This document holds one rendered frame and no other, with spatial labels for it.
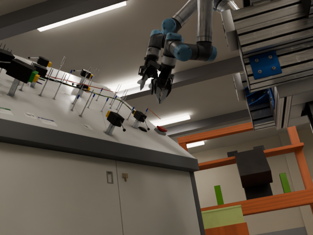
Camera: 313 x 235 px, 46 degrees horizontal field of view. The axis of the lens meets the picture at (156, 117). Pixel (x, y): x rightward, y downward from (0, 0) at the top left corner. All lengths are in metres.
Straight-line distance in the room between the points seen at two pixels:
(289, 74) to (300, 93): 0.08
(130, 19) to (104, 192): 3.88
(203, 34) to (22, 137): 0.95
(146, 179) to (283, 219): 9.33
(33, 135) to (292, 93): 0.92
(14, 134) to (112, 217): 0.53
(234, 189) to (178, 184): 9.16
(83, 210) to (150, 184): 0.43
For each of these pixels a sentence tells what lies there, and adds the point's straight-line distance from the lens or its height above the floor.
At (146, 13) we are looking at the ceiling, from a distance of 5.17.
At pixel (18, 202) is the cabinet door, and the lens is 1.36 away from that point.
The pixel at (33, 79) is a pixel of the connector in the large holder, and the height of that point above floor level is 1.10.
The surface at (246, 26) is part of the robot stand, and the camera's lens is 1.32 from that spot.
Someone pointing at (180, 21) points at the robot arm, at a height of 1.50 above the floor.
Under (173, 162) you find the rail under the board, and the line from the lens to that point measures 1.91.
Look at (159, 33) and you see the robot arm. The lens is 2.13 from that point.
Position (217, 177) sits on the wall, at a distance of 11.21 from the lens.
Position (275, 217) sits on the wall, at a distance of 10.98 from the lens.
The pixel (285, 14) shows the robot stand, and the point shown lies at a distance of 1.34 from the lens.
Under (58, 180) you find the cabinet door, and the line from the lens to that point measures 1.46.
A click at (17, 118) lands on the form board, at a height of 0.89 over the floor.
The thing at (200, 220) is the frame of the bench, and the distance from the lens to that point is 2.05.
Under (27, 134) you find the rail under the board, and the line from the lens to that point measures 1.39.
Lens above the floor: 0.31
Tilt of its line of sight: 23 degrees up
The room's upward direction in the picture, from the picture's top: 9 degrees counter-clockwise
